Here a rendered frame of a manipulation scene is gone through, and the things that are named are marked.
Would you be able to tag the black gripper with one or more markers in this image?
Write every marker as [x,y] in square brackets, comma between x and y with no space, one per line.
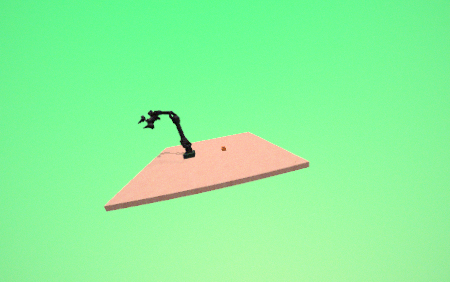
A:
[149,121]

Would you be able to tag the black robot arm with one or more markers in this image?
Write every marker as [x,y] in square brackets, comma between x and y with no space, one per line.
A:
[177,121]

